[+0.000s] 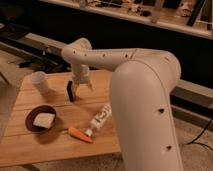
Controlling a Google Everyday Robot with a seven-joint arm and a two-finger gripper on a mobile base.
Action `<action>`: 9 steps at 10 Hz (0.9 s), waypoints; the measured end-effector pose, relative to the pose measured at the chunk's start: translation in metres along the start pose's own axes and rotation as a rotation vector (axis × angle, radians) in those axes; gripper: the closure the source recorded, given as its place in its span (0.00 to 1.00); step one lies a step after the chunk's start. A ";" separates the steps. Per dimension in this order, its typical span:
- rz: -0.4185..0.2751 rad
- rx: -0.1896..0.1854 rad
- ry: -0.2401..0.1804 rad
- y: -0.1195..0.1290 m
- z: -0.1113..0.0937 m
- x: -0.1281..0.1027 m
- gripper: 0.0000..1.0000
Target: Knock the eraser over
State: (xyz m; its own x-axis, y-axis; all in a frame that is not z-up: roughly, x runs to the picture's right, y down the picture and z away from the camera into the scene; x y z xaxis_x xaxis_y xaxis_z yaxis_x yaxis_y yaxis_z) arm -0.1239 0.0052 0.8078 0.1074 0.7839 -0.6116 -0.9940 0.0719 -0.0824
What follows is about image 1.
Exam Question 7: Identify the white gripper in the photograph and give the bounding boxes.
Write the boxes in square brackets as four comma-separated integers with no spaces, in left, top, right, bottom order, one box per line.
[71,64,93,100]

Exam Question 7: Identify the black eraser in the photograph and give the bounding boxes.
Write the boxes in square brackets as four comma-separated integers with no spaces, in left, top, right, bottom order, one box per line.
[66,81,74,102]

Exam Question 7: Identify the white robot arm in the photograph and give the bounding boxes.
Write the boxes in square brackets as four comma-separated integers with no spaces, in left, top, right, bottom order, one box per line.
[61,38,183,171]

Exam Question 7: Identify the white squeeze bottle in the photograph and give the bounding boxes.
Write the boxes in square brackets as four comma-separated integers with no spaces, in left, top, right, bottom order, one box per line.
[85,103,112,137]

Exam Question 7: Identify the orange carrot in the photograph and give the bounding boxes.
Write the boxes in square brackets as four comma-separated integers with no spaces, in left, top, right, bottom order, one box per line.
[68,127,93,143]

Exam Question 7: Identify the dark brown bowl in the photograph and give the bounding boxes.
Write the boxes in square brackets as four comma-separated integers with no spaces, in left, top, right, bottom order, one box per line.
[25,105,56,133]

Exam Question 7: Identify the white sponge block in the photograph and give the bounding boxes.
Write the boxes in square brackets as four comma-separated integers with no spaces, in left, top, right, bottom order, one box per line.
[33,113,55,128]

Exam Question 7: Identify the wooden table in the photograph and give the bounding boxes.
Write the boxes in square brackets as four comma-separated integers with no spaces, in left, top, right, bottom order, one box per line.
[0,70,120,167]

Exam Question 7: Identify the long wooden shelf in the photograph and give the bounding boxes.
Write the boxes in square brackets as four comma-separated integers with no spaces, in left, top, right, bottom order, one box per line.
[40,0,213,40]

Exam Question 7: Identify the black cable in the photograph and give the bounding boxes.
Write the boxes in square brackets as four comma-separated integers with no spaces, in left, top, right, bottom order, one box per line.
[185,117,213,152]

